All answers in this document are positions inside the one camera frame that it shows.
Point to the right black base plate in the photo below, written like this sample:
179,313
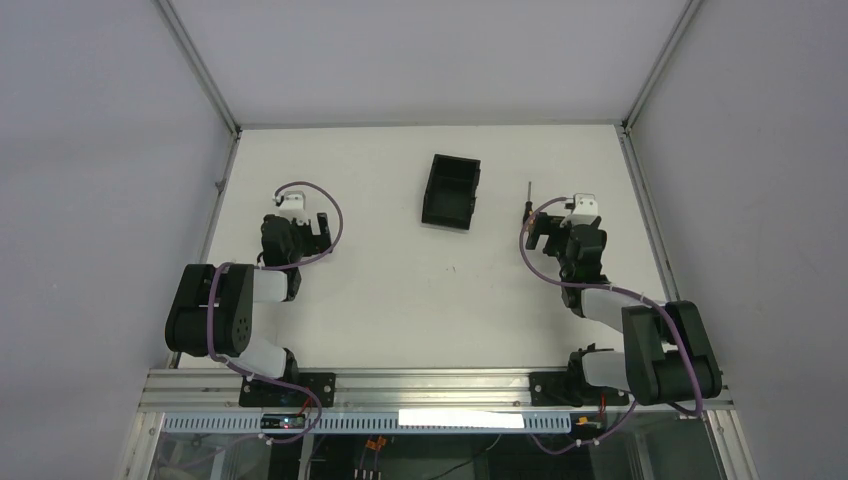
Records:
564,388

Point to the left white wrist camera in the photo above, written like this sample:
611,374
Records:
291,205

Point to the grey slotted cable duct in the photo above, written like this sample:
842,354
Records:
404,421

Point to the black yellow screwdriver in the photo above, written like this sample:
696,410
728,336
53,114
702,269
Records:
528,204

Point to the small green circuit board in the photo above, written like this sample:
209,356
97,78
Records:
275,422

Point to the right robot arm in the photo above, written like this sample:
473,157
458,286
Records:
666,356

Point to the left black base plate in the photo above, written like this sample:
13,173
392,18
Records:
261,394

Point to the black plastic bin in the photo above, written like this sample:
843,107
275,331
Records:
450,195

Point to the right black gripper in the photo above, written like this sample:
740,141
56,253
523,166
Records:
549,227

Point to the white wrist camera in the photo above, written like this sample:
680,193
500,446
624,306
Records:
584,210
291,205

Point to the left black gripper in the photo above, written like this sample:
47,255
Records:
312,235

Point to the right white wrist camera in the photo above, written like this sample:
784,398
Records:
584,210

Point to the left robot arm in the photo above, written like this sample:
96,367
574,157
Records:
212,310

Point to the aluminium frame rail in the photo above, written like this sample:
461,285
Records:
357,390

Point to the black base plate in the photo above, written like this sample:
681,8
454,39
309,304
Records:
564,388
261,394

